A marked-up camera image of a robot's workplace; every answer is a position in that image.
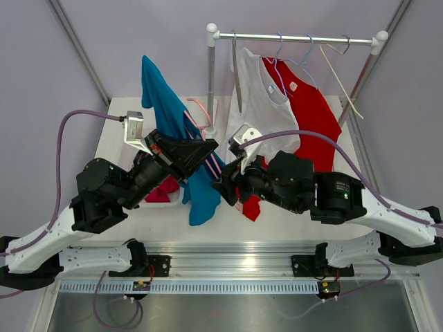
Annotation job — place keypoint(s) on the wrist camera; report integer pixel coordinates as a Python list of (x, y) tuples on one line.
[(247, 154), (133, 131)]

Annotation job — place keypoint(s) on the clear plastic basket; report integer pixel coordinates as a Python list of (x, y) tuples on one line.
[(175, 199)]

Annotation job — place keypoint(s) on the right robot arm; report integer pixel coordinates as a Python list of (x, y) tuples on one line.
[(332, 198)]

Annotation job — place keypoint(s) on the pink hanger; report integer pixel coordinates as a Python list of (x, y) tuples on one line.
[(198, 123)]

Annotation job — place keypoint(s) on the grey hanger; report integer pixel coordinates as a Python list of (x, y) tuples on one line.
[(235, 71)]

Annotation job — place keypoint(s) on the metal clothes rack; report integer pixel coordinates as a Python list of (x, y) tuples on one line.
[(213, 34)]

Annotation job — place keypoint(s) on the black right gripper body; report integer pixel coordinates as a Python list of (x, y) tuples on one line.
[(232, 182)]

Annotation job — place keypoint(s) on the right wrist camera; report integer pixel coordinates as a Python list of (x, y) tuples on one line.
[(247, 154)]

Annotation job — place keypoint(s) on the white t shirt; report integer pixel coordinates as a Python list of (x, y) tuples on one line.
[(262, 105)]

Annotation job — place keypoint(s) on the blue t shirt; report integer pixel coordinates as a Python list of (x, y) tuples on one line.
[(172, 119)]

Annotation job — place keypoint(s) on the white slotted cable duct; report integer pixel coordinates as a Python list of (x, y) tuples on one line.
[(192, 287)]

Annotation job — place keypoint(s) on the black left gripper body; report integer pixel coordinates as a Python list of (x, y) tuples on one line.
[(167, 155)]

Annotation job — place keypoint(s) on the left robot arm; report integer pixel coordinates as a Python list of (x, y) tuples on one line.
[(105, 193)]

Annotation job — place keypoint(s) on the magenta t shirt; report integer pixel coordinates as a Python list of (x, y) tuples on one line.
[(162, 192)]

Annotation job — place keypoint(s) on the aluminium mounting rail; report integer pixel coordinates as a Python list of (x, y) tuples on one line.
[(242, 256)]

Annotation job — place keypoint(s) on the cream white hanger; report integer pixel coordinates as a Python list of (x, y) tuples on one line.
[(338, 80)]

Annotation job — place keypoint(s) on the red t shirt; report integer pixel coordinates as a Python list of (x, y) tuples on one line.
[(312, 113)]

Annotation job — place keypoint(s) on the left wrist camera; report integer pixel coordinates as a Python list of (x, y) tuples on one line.
[(133, 131)]

